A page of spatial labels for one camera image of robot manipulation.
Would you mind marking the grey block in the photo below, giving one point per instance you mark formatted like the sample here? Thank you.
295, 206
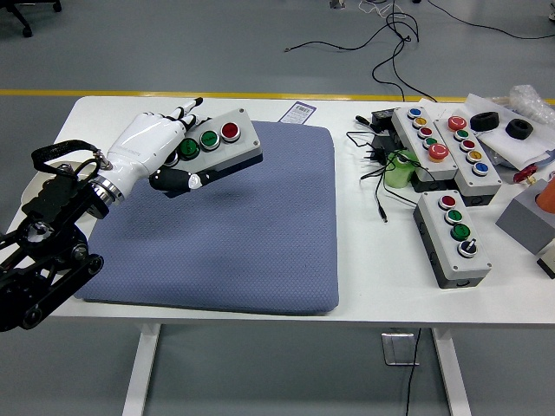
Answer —
520, 221

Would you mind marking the grey five-button control box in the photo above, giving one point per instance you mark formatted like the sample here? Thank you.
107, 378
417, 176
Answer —
405, 125
466, 173

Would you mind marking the beige and black box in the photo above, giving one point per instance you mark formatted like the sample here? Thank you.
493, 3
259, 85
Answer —
548, 260

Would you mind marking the clear bubble wrap bag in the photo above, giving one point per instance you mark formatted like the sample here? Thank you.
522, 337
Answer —
526, 102

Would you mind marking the grey four-button control box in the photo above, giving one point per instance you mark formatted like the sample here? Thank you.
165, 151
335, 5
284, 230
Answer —
249, 135
433, 225

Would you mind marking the metal bracket under table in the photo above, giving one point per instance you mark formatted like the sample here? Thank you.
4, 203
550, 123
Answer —
390, 351

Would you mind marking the purple and white label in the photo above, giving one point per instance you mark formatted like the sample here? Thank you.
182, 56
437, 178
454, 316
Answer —
299, 112

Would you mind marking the brown and silver cylinder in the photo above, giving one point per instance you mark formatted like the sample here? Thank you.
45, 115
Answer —
66, 168

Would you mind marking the orange cylinder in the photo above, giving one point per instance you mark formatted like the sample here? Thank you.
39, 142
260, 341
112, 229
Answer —
548, 197

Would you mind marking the red mushroom button part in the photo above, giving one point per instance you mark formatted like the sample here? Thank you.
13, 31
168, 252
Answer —
524, 174

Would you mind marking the black plug charger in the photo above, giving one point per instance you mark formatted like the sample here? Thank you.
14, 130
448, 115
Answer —
386, 145

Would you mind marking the green tape roll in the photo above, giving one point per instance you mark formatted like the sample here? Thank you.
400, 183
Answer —
396, 175

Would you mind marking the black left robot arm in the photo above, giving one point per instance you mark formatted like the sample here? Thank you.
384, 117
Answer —
47, 260

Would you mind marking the black office chair base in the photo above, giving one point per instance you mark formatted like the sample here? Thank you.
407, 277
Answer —
26, 11

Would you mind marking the white table leg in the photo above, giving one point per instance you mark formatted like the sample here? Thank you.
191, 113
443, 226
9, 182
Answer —
141, 372
453, 372

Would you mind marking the black power adapter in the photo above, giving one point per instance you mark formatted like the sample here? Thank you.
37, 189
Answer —
383, 119

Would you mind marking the blue-grey padded mat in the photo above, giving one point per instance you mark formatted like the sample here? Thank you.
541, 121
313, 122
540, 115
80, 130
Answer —
260, 238

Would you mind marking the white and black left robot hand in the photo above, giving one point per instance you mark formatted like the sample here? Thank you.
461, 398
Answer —
143, 143

